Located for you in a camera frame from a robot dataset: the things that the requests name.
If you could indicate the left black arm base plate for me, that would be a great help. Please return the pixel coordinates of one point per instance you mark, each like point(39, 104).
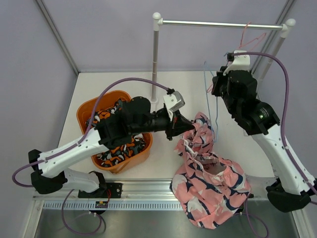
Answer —
point(107, 190)

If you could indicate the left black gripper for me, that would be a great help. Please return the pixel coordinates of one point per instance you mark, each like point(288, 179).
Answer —
point(179, 124)

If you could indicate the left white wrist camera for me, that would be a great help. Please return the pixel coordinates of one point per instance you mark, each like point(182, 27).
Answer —
point(173, 102)

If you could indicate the pink patterned shorts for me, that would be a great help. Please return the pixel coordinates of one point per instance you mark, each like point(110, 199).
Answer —
point(209, 187)

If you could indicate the orange camouflage shorts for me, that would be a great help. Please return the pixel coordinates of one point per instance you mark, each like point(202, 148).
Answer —
point(121, 153)

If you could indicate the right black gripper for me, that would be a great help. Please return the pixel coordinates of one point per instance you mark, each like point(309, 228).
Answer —
point(221, 78)

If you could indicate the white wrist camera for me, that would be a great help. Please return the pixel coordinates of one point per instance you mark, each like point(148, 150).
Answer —
point(239, 61)
point(173, 102)

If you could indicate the orange plastic basket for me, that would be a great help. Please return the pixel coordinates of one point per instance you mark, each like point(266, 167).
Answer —
point(84, 114)

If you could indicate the metal clothes rack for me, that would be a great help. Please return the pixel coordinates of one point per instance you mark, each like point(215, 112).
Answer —
point(158, 21)

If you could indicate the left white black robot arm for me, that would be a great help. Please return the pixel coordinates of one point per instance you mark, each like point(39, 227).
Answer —
point(51, 169)

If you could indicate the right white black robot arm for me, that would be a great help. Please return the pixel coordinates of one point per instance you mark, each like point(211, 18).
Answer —
point(293, 187)

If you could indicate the blue wire hanger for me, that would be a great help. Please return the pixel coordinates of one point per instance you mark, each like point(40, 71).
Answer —
point(212, 101)

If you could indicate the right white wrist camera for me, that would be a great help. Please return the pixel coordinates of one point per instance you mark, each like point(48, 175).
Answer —
point(239, 61)

